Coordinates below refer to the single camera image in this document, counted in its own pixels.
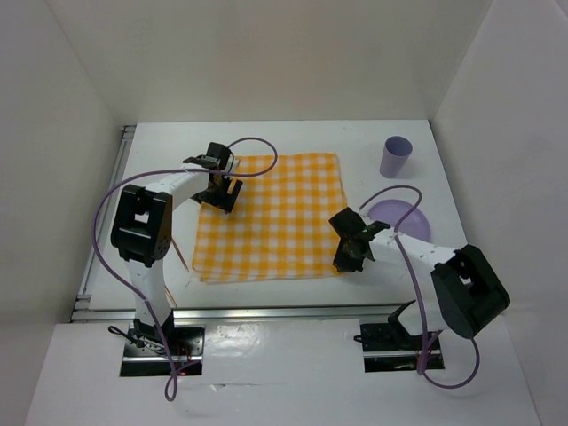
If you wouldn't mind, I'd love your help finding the lilac plastic plate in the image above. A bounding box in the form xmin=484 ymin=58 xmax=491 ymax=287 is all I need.
xmin=367 ymin=199 xmax=431 ymax=242

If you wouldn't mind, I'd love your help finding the yellow white checkered cloth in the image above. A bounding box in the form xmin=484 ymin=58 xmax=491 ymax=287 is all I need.
xmin=192 ymin=153 xmax=347 ymax=284

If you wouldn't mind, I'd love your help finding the copper fork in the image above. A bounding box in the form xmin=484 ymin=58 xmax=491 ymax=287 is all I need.
xmin=172 ymin=238 xmax=190 ymax=273

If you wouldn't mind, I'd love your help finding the lilac plastic cup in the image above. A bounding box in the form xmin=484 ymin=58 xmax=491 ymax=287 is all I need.
xmin=380 ymin=136 xmax=413 ymax=178

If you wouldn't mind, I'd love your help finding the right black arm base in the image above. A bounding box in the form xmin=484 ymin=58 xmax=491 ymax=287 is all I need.
xmin=353 ymin=302 xmax=422 ymax=373

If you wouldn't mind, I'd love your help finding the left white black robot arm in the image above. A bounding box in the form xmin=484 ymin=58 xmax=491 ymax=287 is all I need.
xmin=111 ymin=142 xmax=242 ymax=354

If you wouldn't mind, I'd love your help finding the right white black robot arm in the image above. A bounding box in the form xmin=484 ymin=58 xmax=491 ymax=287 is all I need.
xmin=329 ymin=208 xmax=510 ymax=348

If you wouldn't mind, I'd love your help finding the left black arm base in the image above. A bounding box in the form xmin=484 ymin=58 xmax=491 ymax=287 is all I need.
xmin=108 ymin=317 xmax=208 ymax=377

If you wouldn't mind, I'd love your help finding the copper spoon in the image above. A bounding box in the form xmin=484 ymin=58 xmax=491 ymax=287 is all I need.
xmin=164 ymin=286 xmax=178 ymax=309

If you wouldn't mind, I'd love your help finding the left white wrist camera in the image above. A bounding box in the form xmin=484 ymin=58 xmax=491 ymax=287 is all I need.
xmin=224 ymin=154 xmax=240 ymax=173

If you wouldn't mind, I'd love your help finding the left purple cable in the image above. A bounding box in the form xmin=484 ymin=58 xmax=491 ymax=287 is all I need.
xmin=94 ymin=136 xmax=280 ymax=403

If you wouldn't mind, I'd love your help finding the purple cable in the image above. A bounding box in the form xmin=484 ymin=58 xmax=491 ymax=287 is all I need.
xmin=358 ymin=185 xmax=481 ymax=390
xmin=94 ymin=136 xmax=280 ymax=403

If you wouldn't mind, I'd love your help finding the aluminium front rail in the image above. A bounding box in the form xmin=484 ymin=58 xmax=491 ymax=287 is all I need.
xmin=71 ymin=304 xmax=398 ymax=322

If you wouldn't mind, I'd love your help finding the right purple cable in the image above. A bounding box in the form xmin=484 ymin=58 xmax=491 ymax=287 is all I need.
xmin=358 ymin=185 xmax=481 ymax=390

